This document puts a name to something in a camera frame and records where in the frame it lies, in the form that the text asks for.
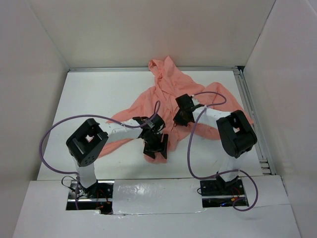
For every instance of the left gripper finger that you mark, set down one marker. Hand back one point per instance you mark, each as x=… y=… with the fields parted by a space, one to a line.
x=150 y=151
x=163 y=146

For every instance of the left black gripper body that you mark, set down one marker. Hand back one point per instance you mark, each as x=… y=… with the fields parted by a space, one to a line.
x=154 y=137

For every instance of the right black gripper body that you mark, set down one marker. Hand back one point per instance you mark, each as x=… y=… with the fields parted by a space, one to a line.
x=180 y=118

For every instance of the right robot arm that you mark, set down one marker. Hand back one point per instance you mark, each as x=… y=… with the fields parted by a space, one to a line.
x=236 y=135

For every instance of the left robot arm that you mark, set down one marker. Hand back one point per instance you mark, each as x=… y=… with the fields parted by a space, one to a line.
x=87 y=142

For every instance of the white front cover panel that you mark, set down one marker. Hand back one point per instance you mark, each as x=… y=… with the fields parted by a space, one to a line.
x=156 y=196

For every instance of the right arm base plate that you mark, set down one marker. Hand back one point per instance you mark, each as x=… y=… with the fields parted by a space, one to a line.
x=215 y=196

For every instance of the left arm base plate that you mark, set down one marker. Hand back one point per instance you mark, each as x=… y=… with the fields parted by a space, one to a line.
x=98 y=199

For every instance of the aluminium frame rail right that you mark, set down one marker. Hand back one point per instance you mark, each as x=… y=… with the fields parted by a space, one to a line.
x=263 y=153

